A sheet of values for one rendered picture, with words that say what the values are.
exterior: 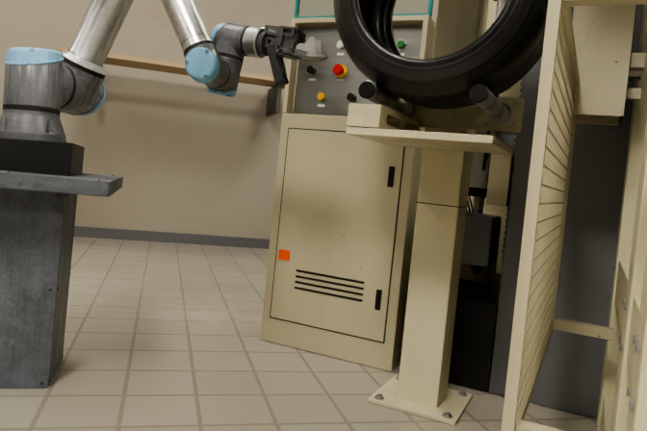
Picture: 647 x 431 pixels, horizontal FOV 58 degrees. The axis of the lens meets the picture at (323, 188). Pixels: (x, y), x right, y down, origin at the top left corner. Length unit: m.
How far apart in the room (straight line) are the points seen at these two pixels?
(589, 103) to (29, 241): 1.55
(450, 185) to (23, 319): 1.27
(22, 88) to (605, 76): 1.58
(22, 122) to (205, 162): 3.15
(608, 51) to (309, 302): 1.32
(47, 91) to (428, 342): 1.34
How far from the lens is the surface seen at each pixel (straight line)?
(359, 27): 1.52
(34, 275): 1.81
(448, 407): 1.92
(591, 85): 1.70
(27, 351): 1.86
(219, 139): 4.88
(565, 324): 1.76
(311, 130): 2.23
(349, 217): 2.15
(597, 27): 1.73
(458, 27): 1.85
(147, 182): 4.86
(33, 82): 1.85
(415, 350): 1.87
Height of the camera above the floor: 0.68
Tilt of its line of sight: 1 degrees down
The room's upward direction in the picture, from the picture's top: 6 degrees clockwise
